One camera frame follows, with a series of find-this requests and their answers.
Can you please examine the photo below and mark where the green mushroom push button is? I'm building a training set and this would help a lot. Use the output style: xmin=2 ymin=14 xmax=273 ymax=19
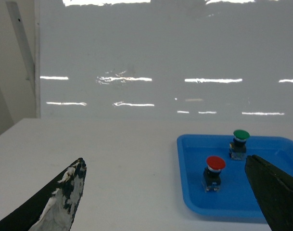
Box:
xmin=229 ymin=129 xmax=250 ymax=160

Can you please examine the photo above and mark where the blue plastic tray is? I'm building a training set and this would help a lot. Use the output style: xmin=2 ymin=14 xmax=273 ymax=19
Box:
xmin=177 ymin=134 xmax=293 ymax=219

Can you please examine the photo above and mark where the red mushroom push button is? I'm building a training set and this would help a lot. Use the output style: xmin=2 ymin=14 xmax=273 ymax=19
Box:
xmin=202 ymin=155 xmax=226 ymax=193

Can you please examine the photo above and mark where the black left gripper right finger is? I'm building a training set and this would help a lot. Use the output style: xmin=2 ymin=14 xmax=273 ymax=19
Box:
xmin=244 ymin=154 xmax=293 ymax=231

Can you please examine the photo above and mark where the white glossy back board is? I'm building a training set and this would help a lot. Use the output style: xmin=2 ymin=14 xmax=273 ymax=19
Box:
xmin=39 ymin=0 xmax=293 ymax=122

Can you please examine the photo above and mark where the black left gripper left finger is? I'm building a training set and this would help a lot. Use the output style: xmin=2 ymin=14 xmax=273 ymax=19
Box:
xmin=0 ymin=158 xmax=87 ymax=231

